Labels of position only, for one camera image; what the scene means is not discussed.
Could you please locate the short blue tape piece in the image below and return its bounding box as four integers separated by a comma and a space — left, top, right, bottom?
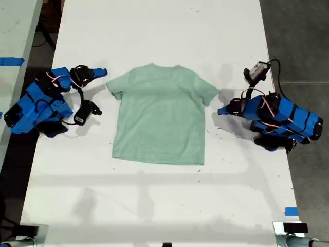
284, 206, 300, 217

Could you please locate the black camera stalk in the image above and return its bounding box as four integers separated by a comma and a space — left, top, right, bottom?
241, 76, 261, 100
76, 88, 103, 116

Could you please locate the pale green T-shirt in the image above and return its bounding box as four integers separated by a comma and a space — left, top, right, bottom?
105, 62, 221, 166

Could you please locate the black floor cable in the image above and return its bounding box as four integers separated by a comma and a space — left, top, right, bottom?
32, 15, 57, 51

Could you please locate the grey side table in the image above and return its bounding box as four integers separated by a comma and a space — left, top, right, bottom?
0, 0, 44, 167

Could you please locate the long blue tape strip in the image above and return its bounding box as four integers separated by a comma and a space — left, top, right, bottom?
0, 57, 25, 67

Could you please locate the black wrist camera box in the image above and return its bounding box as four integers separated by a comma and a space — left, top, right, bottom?
73, 100, 92, 126
244, 61, 271, 83

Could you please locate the small black box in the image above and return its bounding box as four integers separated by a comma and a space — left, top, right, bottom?
19, 225, 39, 236
283, 222, 308, 234

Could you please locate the grey metal pipe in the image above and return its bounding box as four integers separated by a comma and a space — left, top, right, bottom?
276, 234, 329, 247

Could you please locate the black camera cable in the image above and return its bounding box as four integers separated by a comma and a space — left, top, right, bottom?
267, 59, 284, 96
59, 118, 78, 127

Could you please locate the silver metal bracket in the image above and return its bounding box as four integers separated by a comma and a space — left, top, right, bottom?
15, 224, 49, 247
272, 221, 309, 235

